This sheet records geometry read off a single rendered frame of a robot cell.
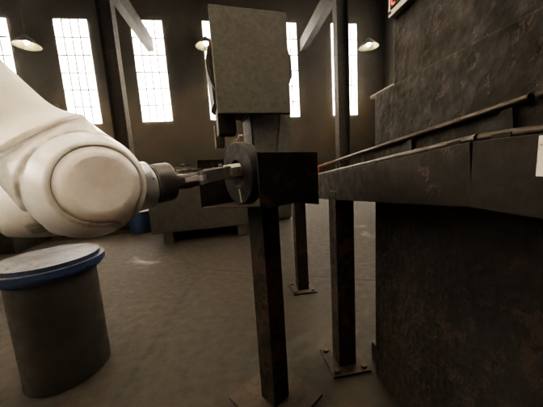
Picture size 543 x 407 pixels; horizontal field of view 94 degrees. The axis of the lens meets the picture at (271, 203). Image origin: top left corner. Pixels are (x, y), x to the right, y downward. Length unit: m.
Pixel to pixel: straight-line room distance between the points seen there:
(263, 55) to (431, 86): 2.55
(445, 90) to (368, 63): 11.73
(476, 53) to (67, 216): 0.60
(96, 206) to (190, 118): 10.25
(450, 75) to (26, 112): 0.62
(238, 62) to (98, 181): 2.77
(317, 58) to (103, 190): 11.39
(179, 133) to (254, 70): 7.73
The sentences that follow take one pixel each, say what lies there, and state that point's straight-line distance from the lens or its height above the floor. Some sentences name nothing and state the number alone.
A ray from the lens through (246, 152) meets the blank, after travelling 0.59.
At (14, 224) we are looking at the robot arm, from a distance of 0.47.
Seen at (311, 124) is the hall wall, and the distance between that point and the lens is 10.83.
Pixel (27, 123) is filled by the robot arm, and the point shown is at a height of 0.74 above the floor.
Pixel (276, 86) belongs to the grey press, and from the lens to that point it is 3.02.
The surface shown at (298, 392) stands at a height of 0.01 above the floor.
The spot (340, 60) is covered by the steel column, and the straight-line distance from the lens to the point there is 7.80.
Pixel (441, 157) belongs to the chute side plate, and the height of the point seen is 0.69.
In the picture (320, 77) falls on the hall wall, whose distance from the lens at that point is 11.37.
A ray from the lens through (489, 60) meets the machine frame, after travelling 0.56.
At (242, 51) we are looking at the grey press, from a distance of 3.04.
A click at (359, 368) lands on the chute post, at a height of 0.01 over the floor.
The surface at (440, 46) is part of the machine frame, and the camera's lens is 0.74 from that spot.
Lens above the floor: 0.69
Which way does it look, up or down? 8 degrees down
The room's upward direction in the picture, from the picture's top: 4 degrees counter-clockwise
